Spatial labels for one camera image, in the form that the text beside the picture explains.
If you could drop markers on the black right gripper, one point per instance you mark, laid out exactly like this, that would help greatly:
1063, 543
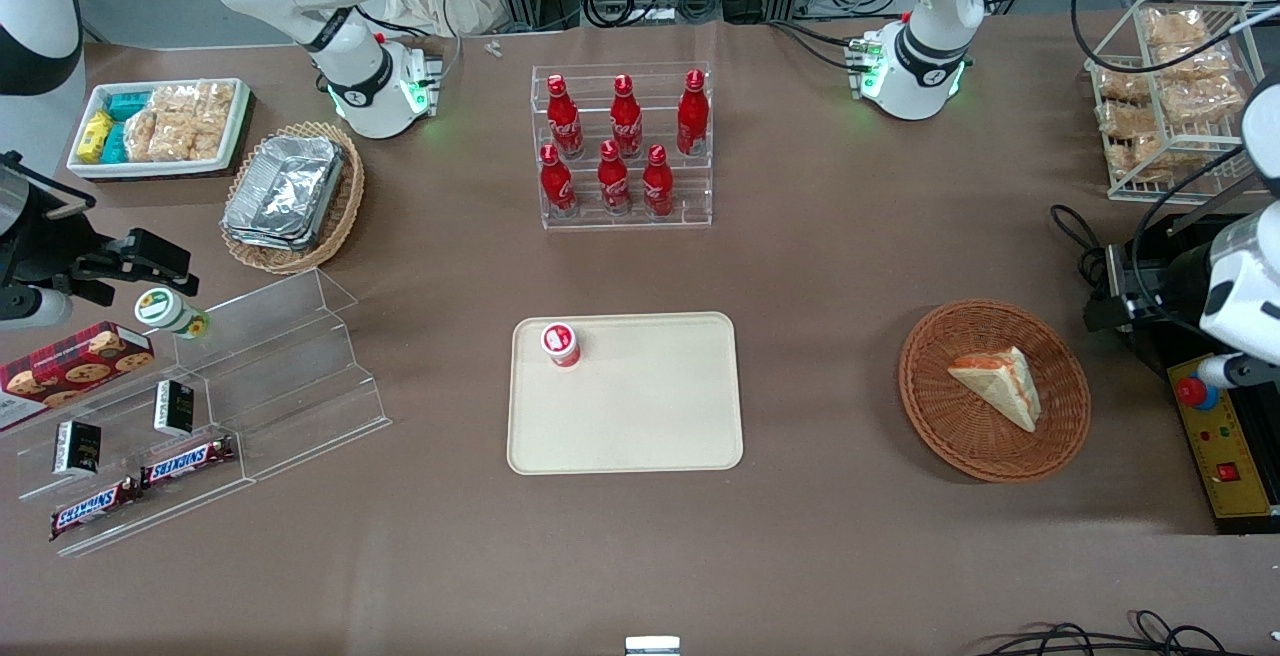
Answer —
42, 241

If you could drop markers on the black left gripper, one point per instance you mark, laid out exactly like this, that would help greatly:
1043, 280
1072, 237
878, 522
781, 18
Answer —
1172, 281

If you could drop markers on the triangle sandwich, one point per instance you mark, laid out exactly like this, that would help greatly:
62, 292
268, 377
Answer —
1000, 386

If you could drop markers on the white rectangular snack tray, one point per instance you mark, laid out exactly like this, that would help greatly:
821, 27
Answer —
230, 151

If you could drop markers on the light wicker basket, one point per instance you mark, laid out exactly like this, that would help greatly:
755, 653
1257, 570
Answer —
340, 206

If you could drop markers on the brown wicker basket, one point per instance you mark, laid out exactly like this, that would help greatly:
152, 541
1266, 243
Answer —
940, 416

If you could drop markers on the red bottle on tray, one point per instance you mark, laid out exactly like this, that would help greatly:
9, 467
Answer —
561, 344

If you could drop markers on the beige plastic tray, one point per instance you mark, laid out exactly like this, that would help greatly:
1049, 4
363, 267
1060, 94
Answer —
650, 406

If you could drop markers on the green white lidded cup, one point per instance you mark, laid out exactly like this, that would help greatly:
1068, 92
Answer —
165, 311

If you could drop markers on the teal snack pack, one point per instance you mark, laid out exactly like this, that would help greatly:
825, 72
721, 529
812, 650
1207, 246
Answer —
130, 104
114, 144

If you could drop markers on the red tartan cookie box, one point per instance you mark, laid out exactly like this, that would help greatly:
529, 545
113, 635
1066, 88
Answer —
70, 366

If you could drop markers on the rice cracker bag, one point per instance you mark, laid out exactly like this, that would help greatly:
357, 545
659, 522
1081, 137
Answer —
143, 136
213, 116
175, 121

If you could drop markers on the red emergency stop button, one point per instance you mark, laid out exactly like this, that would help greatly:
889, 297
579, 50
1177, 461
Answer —
1195, 392

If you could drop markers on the clear bagged cracker pack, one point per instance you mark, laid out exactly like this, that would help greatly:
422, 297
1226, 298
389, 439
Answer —
1200, 101
1135, 158
1176, 26
1128, 121
1122, 86
1190, 63

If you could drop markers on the yellow snack pack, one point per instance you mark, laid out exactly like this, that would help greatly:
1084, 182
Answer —
95, 136

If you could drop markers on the small black box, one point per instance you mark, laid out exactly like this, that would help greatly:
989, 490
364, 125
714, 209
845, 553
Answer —
174, 408
76, 448

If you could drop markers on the stacked aluminium foil trays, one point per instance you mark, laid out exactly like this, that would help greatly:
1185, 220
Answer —
285, 191

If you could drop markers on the yellow control box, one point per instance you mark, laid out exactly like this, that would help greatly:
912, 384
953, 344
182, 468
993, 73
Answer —
1220, 436

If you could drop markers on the clear acrylic step display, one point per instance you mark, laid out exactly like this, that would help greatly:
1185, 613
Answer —
290, 376

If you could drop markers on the Snickers chocolate bar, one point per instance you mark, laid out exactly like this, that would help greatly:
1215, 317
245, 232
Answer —
188, 462
92, 509

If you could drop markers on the red cola bottle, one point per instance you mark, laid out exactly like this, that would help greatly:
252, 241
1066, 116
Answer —
564, 121
557, 186
693, 116
626, 121
614, 184
658, 186

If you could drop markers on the clear acrylic bottle rack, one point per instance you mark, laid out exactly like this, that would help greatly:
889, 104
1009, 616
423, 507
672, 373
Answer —
690, 191

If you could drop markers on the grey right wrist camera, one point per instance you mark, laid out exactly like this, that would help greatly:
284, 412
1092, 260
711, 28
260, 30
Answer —
35, 307

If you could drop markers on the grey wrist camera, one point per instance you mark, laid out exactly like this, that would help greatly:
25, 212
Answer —
35, 307
1225, 371

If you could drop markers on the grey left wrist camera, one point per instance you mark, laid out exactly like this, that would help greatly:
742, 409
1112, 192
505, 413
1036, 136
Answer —
1225, 371

